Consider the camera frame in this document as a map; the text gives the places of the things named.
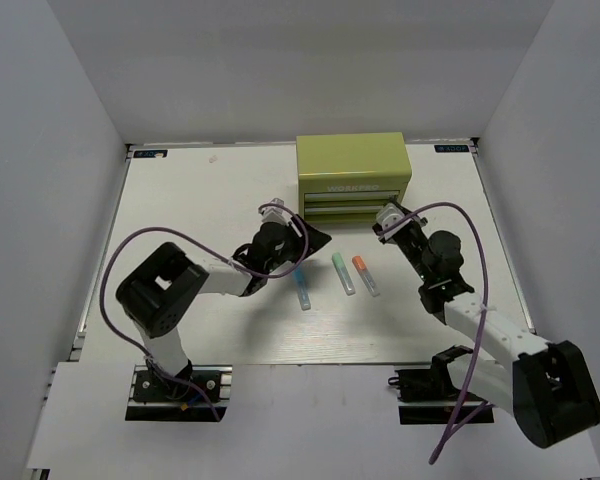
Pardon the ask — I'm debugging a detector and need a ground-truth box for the right blue corner label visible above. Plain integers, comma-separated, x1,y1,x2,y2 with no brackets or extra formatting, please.
434,144,470,153

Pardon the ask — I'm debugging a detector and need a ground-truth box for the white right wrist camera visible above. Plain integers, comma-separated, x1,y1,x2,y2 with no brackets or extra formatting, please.
372,202,412,246

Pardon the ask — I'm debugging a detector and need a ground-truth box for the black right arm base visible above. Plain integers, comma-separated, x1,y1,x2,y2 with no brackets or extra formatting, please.
387,346,472,426

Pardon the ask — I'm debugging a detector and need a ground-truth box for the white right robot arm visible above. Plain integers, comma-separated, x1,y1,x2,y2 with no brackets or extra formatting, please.
373,201,600,448

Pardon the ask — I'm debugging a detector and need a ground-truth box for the orange cap highlighter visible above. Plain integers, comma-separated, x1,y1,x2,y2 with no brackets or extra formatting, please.
352,256,380,297

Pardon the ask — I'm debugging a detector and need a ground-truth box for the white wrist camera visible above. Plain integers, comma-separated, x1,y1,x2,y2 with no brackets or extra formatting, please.
372,202,412,246
258,198,293,226

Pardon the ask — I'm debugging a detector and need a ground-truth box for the left blue corner label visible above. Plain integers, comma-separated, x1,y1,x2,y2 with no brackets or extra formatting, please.
133,149,168,159

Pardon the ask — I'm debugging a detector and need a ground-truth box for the green metal drawer toolbox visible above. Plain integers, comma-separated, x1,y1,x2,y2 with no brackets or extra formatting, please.
296,132,412,225

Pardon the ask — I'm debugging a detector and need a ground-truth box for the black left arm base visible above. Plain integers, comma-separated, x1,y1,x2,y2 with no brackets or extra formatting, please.
125,365,233,423

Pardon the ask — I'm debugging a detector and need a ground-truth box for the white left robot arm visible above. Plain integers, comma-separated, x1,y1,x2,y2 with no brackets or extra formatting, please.
115,219,332,399

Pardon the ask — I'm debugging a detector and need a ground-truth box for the blue corner label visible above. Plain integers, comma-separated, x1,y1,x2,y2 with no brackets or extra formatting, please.
133,149,168,159
434,144,470,153

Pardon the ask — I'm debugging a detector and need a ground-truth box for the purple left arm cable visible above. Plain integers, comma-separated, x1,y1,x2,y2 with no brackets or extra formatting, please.
98,203,311,421

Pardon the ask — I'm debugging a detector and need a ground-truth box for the green cap highlighter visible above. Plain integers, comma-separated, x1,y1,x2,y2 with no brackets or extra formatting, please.
331,252,356,296

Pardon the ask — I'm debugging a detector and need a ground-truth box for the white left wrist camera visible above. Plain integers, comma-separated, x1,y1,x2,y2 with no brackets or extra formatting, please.
258,198,293,226

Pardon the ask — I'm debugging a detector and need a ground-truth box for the blue cap highlighter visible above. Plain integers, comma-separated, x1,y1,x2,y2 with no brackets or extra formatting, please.
292,267,311,311

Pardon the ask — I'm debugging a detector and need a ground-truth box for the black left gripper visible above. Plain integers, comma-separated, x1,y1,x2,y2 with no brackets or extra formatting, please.
265,213,331,273

